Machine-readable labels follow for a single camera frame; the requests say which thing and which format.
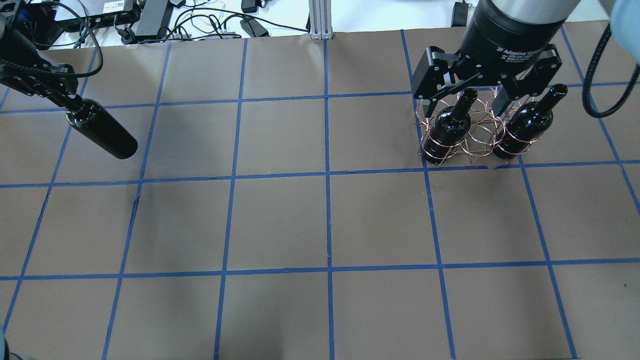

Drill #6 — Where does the dark wine bottle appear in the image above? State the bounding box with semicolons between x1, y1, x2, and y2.
66;98;138;160

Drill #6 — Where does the dark wine bottle front basket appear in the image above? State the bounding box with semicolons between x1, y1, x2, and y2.
422;88;478;165

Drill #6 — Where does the dark wine bottle basket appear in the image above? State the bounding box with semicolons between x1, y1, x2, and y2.
493;83;569;162
422;88;478;165

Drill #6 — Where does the dark wine bottle rear basket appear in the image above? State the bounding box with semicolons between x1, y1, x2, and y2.
493;83;569;162

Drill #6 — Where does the black power brick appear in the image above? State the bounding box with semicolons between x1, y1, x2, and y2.
134;0;173;43

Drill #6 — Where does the black power adapter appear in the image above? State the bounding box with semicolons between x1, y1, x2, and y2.
240;17;270;38

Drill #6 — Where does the copper wire wine basket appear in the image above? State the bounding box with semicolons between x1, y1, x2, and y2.
413;86;544;169

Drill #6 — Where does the black braided cable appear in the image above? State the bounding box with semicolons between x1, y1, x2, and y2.
582;23;640;119

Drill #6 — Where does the aluminium frame post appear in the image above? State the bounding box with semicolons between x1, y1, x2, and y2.
308;0;334;40

